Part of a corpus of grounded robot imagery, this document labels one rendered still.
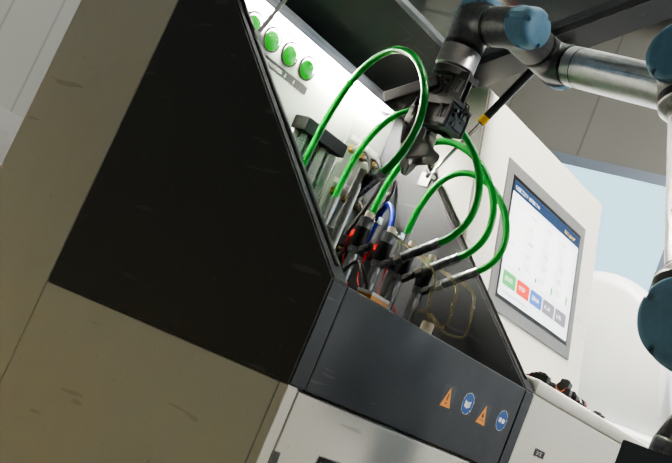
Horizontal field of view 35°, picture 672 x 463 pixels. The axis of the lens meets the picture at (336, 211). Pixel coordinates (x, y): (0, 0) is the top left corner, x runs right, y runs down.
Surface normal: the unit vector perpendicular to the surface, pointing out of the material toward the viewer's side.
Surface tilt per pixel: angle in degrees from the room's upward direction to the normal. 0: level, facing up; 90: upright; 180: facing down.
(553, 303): 76
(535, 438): 90
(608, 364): 90
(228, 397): 90
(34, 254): 90
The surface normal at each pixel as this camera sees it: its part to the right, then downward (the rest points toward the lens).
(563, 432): 0.75, 0.21
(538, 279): 0.82, -0.02
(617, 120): -0.48, -0.34
